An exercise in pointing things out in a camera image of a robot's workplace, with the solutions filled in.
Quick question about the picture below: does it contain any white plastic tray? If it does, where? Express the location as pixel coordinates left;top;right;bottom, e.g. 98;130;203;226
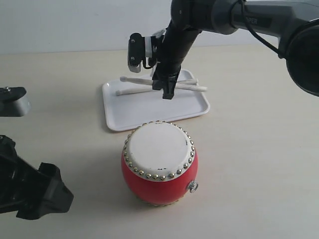
102;78;210;131

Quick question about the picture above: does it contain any white wooden drumstick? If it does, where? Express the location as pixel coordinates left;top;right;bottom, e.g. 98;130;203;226
120;76;207;92
116;79;201;96

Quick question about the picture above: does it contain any red small drum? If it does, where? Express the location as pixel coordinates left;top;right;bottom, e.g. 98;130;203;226
121;120;199;206

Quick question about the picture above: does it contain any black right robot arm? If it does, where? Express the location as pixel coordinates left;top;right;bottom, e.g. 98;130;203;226
152;0;319;100

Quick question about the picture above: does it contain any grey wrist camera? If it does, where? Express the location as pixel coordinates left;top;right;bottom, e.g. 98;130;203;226
0;87;31;117
128;33;145;73

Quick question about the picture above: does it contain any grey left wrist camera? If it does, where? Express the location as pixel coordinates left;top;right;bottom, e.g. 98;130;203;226
0;87;31;117

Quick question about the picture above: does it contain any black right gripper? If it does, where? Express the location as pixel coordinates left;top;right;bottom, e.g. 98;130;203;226
152;56;184;100

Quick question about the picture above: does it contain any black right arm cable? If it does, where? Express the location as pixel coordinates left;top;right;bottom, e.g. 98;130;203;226
142;0;287;69

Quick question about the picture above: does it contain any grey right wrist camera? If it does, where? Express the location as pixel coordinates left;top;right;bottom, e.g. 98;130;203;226
128;33;145;73

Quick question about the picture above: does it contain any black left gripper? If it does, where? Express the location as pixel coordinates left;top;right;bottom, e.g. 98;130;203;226
0;135;74;220

